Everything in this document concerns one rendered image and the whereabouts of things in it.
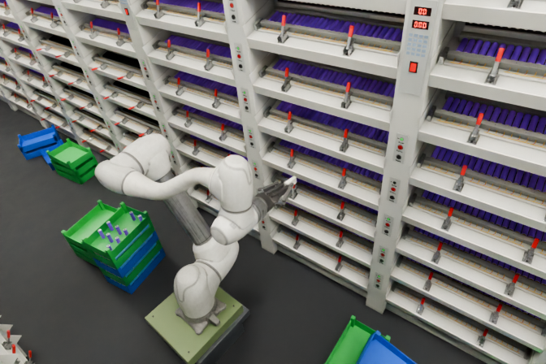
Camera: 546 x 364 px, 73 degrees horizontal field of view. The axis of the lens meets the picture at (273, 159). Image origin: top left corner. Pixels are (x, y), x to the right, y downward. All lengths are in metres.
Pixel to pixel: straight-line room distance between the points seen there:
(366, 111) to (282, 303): 1.22
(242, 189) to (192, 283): 0.67
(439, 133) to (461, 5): 0.40
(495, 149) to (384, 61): 0.42
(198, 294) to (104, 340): 0.76
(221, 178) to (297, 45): 0.56
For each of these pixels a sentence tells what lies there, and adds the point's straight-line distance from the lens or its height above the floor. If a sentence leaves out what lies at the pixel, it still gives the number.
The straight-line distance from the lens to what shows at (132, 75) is 2.39.
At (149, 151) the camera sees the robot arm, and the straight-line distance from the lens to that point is 1.59.
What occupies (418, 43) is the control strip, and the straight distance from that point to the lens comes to 1.18.
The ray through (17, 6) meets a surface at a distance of 3.30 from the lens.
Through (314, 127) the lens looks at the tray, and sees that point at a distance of 1.60.
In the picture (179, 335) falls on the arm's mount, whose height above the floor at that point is 0.25.
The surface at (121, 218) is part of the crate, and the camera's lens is 2.38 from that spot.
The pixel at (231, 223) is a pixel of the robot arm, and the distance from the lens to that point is 1.19.
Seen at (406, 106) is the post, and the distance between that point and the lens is 1.28.
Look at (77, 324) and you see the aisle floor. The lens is 2.46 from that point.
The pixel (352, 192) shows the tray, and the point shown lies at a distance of 1.62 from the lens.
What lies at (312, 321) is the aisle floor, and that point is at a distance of 2.12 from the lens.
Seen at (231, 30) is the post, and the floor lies 1.37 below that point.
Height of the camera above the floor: 1.87
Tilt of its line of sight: 38 degrees down
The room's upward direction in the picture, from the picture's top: 6 degrees counter-clockwise
